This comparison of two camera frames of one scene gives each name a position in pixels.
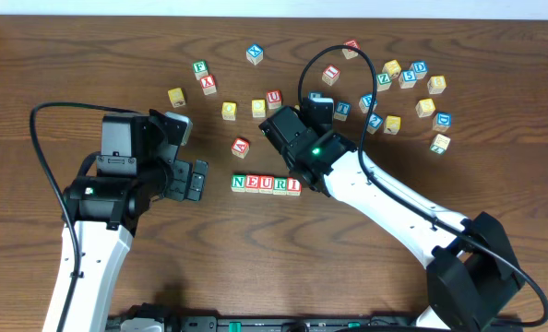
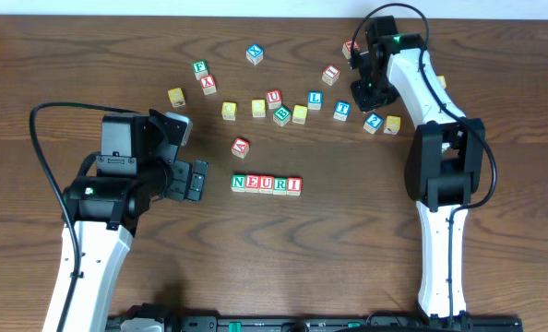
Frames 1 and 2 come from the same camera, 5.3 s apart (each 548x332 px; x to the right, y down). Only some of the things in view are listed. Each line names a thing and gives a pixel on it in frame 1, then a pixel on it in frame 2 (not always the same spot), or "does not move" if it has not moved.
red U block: (266, 183) does not move
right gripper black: (283, 127) → (372, 94)
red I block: (293, 187) does not move
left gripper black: (182, 179) does not move
